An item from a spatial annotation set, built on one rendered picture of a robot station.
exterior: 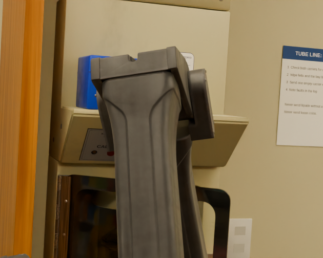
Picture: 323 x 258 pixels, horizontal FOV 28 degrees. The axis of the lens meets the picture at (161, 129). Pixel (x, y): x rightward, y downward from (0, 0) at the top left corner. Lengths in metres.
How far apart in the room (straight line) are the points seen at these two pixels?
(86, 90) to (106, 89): 0.53
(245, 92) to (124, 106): 1.24
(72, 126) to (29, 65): 0.12
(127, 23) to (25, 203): 0.38
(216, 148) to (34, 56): 0.37
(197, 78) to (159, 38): 0.60
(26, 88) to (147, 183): 0.59
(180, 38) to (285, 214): 0.79
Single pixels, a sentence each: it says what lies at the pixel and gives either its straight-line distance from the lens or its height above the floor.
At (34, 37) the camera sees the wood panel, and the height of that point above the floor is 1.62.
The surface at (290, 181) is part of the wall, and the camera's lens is 1.85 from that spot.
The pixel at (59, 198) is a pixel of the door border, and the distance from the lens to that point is 1.17.
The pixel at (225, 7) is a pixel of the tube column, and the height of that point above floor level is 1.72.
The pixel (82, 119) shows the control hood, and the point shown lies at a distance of 1.07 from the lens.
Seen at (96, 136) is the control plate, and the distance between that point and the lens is 1.10.
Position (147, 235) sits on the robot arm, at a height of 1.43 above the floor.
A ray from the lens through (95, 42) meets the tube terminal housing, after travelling 1.18.
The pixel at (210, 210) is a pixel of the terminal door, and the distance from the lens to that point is 1.09.
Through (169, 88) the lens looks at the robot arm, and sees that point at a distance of 0.54.
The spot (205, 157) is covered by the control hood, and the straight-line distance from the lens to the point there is 1.21.
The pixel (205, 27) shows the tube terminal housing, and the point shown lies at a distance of 1.25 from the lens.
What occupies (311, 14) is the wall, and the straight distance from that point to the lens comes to 1.86.
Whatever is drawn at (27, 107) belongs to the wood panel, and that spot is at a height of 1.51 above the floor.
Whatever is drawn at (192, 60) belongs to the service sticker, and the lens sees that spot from 1.24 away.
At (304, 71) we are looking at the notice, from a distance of 1.84.
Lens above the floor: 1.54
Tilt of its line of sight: 3 degrees down
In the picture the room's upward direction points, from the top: 3 degrees clockwise
